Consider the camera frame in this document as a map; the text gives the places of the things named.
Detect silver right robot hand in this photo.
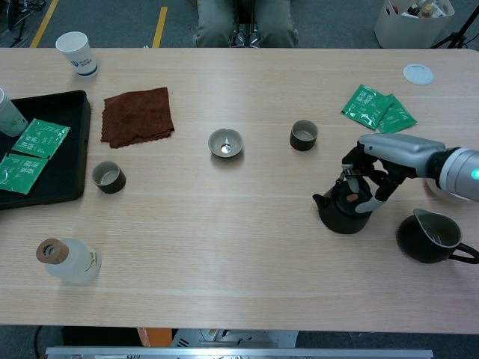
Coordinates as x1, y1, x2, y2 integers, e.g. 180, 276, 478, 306
341, 133, 447, 214

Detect black teapot with loop handle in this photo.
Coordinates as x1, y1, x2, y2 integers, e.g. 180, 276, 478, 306
312, 168, 375, 236

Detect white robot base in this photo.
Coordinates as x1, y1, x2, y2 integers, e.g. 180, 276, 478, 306
170, 328, 299, 349

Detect large white bowl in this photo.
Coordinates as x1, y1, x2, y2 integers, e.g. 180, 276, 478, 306
425, 177, 472, 205

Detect white round lid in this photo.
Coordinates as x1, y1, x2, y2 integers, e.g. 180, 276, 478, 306
403, 63, 436, 86

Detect dark cylindrical teacup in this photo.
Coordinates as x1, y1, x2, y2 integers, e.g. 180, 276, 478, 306
91, 161, 127, 194
289, 119, 320, 152

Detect white storage bin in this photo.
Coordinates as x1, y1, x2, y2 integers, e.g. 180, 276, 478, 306
373, 0, 456, 49

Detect black tripod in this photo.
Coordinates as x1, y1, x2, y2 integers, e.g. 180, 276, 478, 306
430, 0, 479, 50

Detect grey flared tea bowl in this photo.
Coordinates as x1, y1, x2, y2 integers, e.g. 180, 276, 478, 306
207, 128, 245, 159

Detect person legs in grey trousers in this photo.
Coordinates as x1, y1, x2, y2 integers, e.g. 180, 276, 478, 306
192, 0, 299, 49

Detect brown microfibre cloth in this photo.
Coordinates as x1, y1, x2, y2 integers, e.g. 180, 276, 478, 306
100, 87, 176, 150

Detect orange panel under table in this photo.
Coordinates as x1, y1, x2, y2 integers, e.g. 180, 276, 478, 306
136, 327, 173, 348

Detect black plastic tray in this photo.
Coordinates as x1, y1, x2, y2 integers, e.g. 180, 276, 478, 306
0, 89, 92, 211

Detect white paper cup blue logo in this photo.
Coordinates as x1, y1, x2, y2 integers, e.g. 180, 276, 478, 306
55, 31, 100, 79

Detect frosted bottle with wooden lid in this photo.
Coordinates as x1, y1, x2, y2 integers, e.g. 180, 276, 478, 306
35, 237, 103, 285

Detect clear cup with green tea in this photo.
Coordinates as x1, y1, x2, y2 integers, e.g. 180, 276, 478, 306
0, 87, 30, 138

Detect dark pitcher with handle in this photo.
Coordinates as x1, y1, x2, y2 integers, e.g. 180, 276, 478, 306
396, 209, 479, 265

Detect aluminium profile rail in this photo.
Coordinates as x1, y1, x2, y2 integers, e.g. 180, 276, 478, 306
44, 346, 434, 359

